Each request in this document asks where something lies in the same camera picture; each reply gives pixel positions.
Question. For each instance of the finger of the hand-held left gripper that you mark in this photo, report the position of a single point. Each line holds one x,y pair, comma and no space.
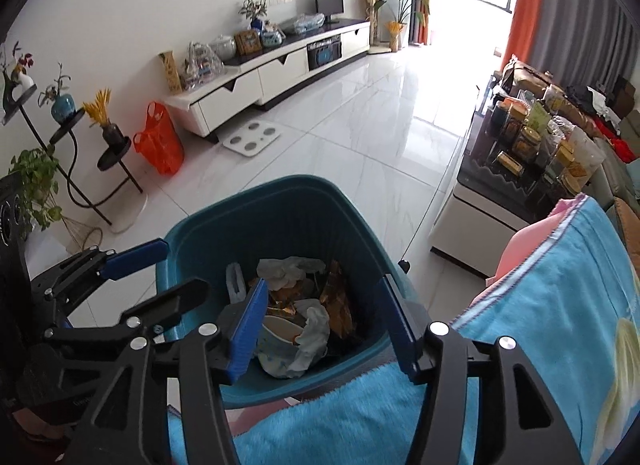
175,302
140,254

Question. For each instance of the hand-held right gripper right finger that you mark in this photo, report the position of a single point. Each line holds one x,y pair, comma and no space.
400,325

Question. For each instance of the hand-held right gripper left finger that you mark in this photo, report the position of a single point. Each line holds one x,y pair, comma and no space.
245,325

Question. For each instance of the blue dotted paper cup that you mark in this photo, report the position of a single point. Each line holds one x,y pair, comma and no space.
280,345

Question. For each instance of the clear plastic wrapper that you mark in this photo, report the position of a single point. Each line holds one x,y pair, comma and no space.
236,285

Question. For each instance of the yellow snack wrapper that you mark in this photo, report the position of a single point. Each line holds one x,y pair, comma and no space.
290,297

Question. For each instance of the gold snack wrapper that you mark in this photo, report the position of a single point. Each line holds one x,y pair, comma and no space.
337,305

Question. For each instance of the white tissue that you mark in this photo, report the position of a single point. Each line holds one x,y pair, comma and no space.
315,330
290,267

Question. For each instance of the teal plastic bin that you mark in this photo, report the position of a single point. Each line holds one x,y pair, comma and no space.
300,215

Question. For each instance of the person's left forearm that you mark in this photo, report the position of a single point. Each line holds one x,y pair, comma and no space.
35,425

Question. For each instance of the black metal plant stand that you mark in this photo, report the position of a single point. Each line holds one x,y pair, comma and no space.
114,159

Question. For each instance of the orange plastic bag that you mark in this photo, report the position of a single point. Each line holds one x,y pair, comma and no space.
160,145

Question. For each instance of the green leafy plant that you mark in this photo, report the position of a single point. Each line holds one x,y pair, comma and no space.
37,185

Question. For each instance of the black speaker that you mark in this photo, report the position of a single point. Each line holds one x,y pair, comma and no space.
10,225

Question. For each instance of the pink blanket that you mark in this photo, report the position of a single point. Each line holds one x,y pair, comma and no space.
520,255

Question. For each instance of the yellow dried flowers black vase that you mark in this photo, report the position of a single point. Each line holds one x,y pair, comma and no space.
100,112

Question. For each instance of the blue printed blanket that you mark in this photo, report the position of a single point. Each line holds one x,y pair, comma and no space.
550,305

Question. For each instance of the white bathroom scale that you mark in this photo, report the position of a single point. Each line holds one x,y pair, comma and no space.
252,140

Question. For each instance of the plant in blue vase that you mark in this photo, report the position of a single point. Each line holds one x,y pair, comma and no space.
62,110

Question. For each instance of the coffee table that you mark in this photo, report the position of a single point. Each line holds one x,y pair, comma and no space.
480,180

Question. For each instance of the yellow box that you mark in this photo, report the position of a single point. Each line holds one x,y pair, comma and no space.
171,72

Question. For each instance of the clear bag of items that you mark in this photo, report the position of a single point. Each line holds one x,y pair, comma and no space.
204,67

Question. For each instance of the flowers in white vase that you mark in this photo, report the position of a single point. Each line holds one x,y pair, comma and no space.
22,77

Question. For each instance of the glass jar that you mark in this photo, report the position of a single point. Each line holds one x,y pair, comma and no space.
223,49

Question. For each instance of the white TV cabinet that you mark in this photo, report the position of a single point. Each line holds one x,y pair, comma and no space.
280,75

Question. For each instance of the cluster of food jars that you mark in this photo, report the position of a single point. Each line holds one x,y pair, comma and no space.
540,140

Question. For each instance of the green sofa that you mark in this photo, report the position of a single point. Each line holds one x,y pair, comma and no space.
620,180

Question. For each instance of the small plant blue white vase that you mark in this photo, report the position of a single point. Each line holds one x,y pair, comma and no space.
256,15

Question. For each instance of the red cloth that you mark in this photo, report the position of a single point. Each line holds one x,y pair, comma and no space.
621,150

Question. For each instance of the clear plastic bag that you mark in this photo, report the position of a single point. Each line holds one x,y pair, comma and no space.
309,22

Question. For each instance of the tall plant yellow pot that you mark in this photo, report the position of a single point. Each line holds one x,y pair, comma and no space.
395,35

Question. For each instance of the white cloth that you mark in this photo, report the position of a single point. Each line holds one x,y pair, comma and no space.
599,97

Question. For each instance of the black monitor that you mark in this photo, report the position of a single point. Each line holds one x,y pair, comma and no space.
328,2

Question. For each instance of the brown box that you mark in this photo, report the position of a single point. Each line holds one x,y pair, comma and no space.
624,95

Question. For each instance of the orange and grey curtain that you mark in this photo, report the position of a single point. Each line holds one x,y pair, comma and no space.
565,10

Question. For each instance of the wooden picture frame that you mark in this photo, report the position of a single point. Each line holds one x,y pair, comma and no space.
248,43

